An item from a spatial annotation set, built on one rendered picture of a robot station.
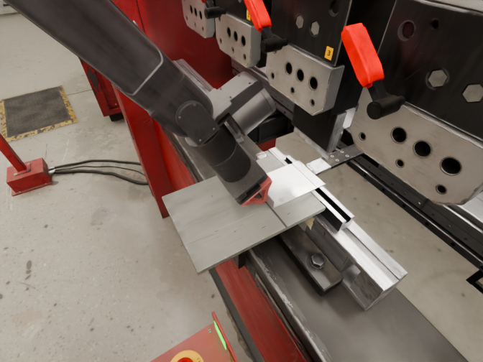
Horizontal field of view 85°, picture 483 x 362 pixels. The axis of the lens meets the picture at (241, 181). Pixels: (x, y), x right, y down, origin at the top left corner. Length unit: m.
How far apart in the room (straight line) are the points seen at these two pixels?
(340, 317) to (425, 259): 1.36
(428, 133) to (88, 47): 0.32
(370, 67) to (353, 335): 0.44
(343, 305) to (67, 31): 0.56
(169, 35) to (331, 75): 0.92
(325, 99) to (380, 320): 0.41
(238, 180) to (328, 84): 0.19
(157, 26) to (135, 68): 0.93
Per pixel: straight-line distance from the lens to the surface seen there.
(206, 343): 0.63
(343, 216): 0.54
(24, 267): 1.97
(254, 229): 0.48
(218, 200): 0.52
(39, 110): 3.34
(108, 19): 0.28
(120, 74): 0.29
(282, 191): 0.53
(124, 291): 1.62
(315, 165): 0.60
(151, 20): 1.20
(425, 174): 0.34
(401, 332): 0.61
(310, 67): 0.41
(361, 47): 0.31
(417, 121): 0.33
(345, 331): 0.57
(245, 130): 0.37
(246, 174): 0.43
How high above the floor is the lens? 1.39
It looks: 46 degrees down
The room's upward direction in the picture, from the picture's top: straight up
